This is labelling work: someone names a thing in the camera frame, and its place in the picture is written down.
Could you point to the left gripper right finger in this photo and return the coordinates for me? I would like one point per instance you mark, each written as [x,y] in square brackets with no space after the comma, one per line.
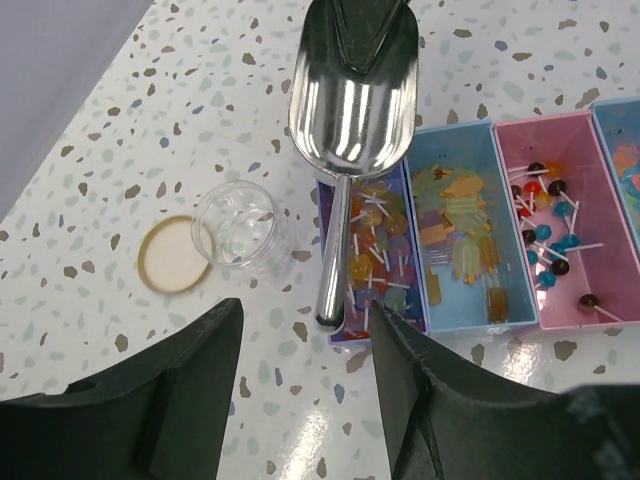
[444,417]

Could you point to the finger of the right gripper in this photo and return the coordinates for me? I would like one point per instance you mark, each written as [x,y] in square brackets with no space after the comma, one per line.
[362,27]

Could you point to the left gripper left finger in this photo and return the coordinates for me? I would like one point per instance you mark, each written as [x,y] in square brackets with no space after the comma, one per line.
[160,414]

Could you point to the metal scoop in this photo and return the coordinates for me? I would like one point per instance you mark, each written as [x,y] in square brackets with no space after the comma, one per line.
[350,126]

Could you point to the purple candy box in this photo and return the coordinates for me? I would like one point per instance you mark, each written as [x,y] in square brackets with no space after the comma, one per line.
[382,263]

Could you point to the pink candy box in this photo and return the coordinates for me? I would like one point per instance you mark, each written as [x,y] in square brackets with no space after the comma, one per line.
[580,253]

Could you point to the light blue candy box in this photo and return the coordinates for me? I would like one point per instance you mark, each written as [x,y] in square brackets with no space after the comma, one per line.
[617,124]

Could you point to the gold jar lid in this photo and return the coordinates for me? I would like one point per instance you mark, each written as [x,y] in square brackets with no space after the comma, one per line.
[168,261]

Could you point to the clear plastic jar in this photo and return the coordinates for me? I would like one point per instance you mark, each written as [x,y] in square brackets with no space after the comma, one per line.
[238,228]

